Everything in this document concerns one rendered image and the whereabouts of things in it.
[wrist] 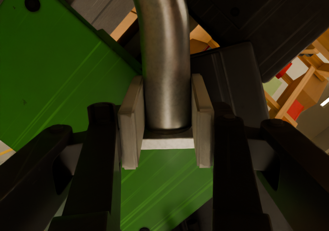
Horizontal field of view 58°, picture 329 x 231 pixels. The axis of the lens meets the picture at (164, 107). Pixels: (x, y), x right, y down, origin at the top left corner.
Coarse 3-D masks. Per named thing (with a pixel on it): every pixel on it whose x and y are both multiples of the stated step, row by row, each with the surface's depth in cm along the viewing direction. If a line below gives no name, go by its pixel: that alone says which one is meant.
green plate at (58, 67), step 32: (32, 0) 19; (64, 0) 20; (0, 32) 20; (32, 32) 20; (64, 32) 20; (96, 32) 20; (0, 64) 21; (32, 64) 21; (64, 64) 21; (96, 64) 21; (128, 64) 21; (0, 96) 22; (32, 96) 22; (64, 96) 22; (96, 96) 21; (0, 128) 23; (32, 128) 22; (160, 160) 23; (192, 160) 23; (128, 192) 24; (160, 192) 24; (192, 192) 24; (128, 224) 25; (160, 224) 25
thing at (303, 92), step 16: (192, 48) 341; (288, 64) 386; (272, 80) 363; (288, 80) 437; (304, 80) 374; (320, 80) 408; (288, 96) 356; (304, 96) 385; (272, 112) 385; (288, 112) 357
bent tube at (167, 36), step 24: (144, 0) 16; (168, 0) 16; (144, 24) 17; (168, 24) 16; (144, 48) 17; (168, 48) 17; (144, 72) 18; (168, 72) 17; (144, 96) 19; (168, 96) 18; (168, 120) 18; (144, 144) 18; (168, 144) 18; (192, 144) 18
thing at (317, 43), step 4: (324, 32) 86; (328, 32) 86; (320, 36) 87; (324, 36) 87; (328, 36) 86; (316, 40) 88; (320, 40) 87; (324, 40) 87; (328, 40) 87; (312, 44) 95; (316, 44) 91; (320, 44) 88; (324, 44) 87; (328, 44) 87; (316, 48) 95; (320, 48) 91; (324, 48) 88; (328, 48) 87; (320, 52) 95; (324, 52) 91; (328, 52) 88; (324, 56) 95; (328, 56) 91; (328, 60) 95
